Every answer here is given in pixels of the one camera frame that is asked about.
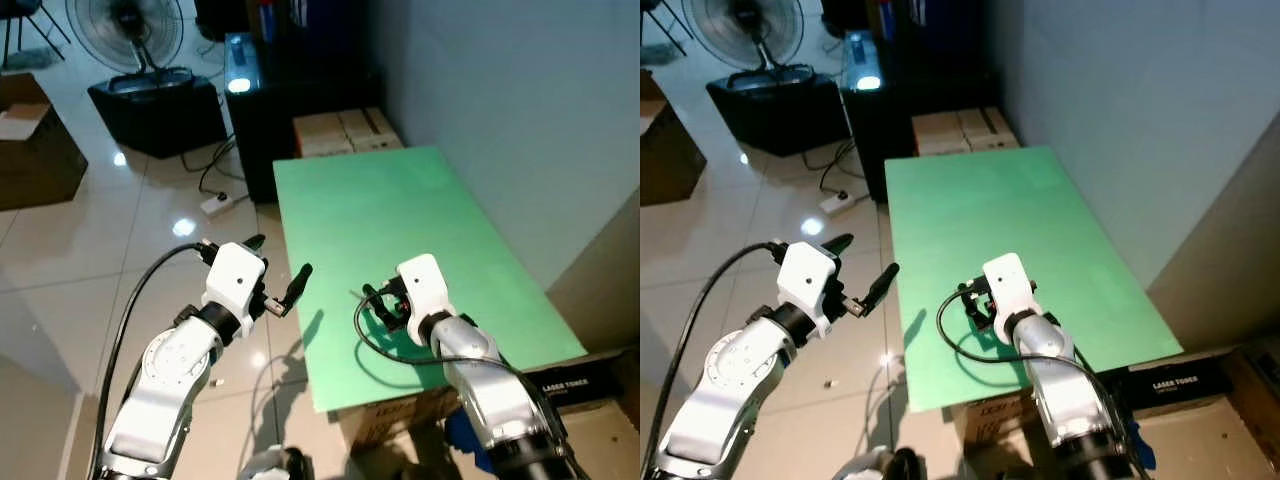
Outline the green table cover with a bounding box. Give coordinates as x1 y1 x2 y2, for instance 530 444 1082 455
885 145 1184 413
272 147 589 413

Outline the brown printed carton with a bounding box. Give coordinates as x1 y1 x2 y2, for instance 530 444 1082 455
335 385 471 453
950 392 1051 446

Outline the beige cardboard carton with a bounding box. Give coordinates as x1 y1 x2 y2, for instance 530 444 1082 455
912 112 969 159
958 106 1023 151
338 108 404 153
293 112 351 159

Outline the black storage box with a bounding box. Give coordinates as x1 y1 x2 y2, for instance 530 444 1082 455
88 75 228 159
705 72 851 159

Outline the blue cloth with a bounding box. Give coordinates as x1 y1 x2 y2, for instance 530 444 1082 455
1122 420 1157 473
445 408 493 473

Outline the dark robot left leg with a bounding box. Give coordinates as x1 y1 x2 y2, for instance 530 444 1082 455
845 445 926 480
238 445 313 480

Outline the tall black cabinet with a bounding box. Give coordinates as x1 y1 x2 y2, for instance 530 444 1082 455
225 40 386 203
845 40 1001 201

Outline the open brown cardboard box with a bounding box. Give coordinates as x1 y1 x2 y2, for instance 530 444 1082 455
640 70 709 206
0 72 89 211

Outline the black laser toner box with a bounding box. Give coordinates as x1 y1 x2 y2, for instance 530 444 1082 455
1118 362 1241 406
520 362 629 403

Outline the black electric fan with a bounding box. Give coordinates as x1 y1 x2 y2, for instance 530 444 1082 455
65 0 196 93
683 0 806 93

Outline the black chair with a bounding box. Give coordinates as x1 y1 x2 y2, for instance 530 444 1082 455
0 0 73 71
640 0 693 56

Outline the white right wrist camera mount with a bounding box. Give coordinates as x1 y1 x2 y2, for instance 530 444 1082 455
397 253 448 331
982 253 1041 331

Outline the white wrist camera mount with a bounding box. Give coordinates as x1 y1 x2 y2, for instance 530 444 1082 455
778 240 839 331
203 242 269 321
397 253 448 331
982 253 1041 331

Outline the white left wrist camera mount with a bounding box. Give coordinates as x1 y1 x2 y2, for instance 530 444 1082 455
778 240 839 331
203 242 269 321

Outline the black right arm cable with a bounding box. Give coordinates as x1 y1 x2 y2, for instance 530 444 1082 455
353 295 561 441
937 290 1131 451

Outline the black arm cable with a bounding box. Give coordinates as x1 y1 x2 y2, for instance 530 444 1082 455
88 240 216 480
353 295 561 441
937 290 1131 451
645 240 791 480

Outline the black power cord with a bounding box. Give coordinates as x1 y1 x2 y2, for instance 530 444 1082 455
183 135 251 201
800 135 871 201

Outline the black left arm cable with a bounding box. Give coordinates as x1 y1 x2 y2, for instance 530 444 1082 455
645 240 791 480
88 240 216 480

